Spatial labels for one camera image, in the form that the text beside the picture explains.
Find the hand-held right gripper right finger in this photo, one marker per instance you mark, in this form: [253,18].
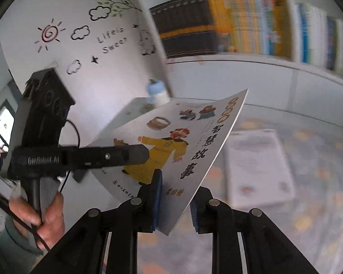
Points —
[195,217]

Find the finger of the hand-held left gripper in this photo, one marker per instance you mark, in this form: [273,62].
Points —
[80,176]
[108,157]

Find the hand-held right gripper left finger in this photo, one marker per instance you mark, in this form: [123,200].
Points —
[157,202]

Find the white book yellow figure cover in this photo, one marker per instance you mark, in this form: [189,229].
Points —
[205,137]

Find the person's left forearm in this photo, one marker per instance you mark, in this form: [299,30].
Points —
[17,237]

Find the row of black books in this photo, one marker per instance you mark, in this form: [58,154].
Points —
[188,25]

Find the row of yellow books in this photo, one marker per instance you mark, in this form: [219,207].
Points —
[245,25]

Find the row of white blue books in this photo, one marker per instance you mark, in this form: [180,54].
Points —
[314,34]

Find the person's left hand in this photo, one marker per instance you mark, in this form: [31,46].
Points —
[53,219]

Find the glass window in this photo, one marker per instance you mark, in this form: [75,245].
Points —
[1,125]

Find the white book green label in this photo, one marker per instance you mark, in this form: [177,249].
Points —
[257,171]

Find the white bottle blue lid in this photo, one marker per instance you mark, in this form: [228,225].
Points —
[160,97]

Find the black cloud wall decal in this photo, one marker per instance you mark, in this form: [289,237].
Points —
[100,12]
[73,66]
[80,32]

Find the black bird wall decal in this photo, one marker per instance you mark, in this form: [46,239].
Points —
[95,60]

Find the red sun wall decal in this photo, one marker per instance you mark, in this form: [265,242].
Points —
[50,34]

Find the black lettering wall decal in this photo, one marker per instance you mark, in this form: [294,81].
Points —
[114,44]

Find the bear wall decal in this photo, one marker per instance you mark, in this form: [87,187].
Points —
[145,42]

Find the green branch wall decal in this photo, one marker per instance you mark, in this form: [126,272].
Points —
[114,0]

